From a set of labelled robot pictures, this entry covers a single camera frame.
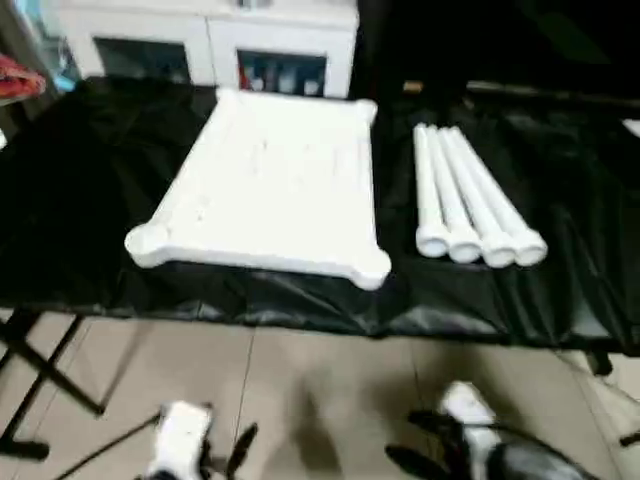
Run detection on white plastic table leg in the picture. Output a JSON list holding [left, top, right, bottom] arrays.
[[427, 127, 484, 265], [439, 127, 516, 267], [412, 124, 449, 259], [452, 128, 549, 266]]

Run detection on black folding table frame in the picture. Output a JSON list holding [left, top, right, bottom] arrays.
[[0, 307, 107, 462]]

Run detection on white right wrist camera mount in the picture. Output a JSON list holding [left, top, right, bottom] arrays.
[[439, 380, 501, 480]]

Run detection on white plastic table top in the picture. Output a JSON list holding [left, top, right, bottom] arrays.
[[123, 88, 392, 291]]

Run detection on black table mat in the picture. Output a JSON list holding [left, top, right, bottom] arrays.
[[0, 74, 640, 361]]

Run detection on white glass-door cabinet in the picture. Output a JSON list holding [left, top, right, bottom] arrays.
[[44, 0, 360, 101]]

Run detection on red wire hangers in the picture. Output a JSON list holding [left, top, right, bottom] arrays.
[[0, 54, 47, 99]]

